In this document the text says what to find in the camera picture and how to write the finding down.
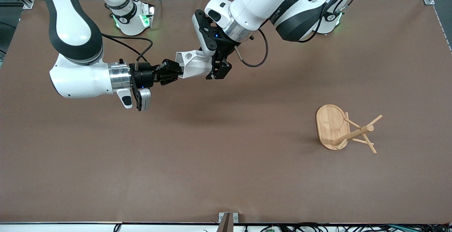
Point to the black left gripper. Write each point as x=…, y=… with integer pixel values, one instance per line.
x=223, y=50

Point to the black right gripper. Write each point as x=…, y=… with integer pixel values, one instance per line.
x=144, y=75

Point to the white angular cup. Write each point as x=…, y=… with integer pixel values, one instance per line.
x=194, y=64

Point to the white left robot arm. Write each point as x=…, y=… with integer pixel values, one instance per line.
x=257, y=2

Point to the wooden cup rack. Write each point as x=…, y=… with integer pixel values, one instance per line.
x=330, y=126

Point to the brown table cover mat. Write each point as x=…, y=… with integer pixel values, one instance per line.
x=212, y=161

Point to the metal table edge bracket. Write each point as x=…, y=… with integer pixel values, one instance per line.
x=227, y=219

